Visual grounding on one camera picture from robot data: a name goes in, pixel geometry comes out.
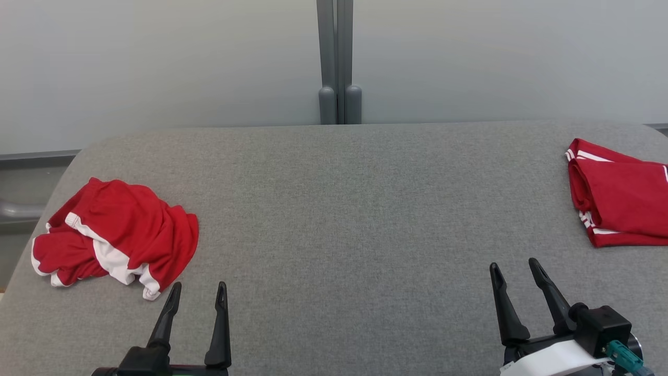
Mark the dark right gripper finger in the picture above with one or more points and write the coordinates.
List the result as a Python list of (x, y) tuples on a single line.
[(556, 308), (509, 318)]

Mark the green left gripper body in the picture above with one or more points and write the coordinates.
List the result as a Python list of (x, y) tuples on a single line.
[(209, 372)]

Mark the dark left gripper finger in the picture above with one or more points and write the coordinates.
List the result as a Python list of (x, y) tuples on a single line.
[(220, 334), (164, 324)]

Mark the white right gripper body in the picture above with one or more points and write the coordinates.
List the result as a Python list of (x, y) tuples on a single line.
[(548, 363)]

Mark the red white-trimmed garment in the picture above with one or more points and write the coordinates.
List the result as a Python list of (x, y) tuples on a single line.
[(130, 224), (626, 198)]

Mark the grey fabric sofa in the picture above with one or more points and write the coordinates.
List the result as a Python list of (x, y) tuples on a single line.
[(339, 235)]

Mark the grey metal pipe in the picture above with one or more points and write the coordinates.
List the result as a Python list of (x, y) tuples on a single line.
[(21, 210)]

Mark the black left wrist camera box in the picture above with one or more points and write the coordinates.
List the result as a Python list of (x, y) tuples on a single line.
[(143, 363)]

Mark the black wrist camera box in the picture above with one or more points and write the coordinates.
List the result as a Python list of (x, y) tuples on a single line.
[(143, 363), (603, 326)]

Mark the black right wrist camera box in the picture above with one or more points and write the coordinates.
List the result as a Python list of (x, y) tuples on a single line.
[(603, 326)]

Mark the grey metal post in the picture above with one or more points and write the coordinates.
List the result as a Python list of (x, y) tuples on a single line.
[(326, 52)]

